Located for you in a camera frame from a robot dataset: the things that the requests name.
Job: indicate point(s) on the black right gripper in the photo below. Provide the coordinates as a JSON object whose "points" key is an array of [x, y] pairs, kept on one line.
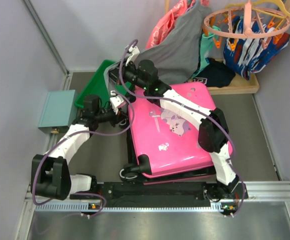
{"points": [[115, 74]]}

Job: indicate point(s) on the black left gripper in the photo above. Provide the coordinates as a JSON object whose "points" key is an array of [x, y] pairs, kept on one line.
{"points": [[120, 115]]}

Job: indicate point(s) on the pink hard-shell suitcase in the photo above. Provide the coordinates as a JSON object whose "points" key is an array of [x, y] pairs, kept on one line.
{"points": [[162, 146]]}

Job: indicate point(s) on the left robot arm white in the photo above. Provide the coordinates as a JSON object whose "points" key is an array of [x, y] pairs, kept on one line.
{"points": [[50, 175]]}

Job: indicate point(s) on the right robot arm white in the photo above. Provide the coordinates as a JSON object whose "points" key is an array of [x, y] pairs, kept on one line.
{"points": [[213, 133]]}

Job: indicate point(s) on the green plastic tray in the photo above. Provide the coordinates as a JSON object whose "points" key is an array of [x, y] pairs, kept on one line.
{"points": [[99, 85]]}

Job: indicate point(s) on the grey hanging garment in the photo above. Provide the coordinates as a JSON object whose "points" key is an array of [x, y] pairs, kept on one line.
{"points": [[177, 57]]}

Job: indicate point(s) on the light blue metal box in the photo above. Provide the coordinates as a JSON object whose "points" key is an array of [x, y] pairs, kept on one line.
{"points": [[59, 112]]}

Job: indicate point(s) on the coral pink patterned garment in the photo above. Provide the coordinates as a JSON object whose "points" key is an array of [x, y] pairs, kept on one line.
{"points": [[167, 23]]}

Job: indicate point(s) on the teal green garment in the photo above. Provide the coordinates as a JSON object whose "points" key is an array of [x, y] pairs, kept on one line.
{"points": [[206, 44]]}

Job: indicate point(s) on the dark navy folded garment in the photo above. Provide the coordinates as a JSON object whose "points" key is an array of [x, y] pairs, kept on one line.
{"points": [[215, 74]]}

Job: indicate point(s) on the blue white patterned garment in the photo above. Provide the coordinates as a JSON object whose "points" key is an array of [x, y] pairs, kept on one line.
{"points": [[247, 56]]}

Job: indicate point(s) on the pink round clip hanger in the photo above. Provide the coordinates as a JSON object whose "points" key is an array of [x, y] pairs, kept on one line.
{"points": [[253, 28]]}

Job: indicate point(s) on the yellow clothes hanger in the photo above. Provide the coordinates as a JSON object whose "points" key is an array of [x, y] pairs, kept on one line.
{"points": [[279, 3]]}

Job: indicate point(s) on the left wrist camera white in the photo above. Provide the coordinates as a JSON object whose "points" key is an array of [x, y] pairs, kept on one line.
{"points": [[116, 101]]}

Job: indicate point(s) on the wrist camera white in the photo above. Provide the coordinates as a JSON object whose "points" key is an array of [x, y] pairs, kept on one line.
{"points": [[116, 101], [133, 53]]}

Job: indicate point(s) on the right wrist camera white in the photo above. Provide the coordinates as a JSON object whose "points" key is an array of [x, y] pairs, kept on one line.
{"points": [[133, 53]]}

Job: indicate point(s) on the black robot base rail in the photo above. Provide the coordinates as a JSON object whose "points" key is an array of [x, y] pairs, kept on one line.
{"points": [[165, 195]]}

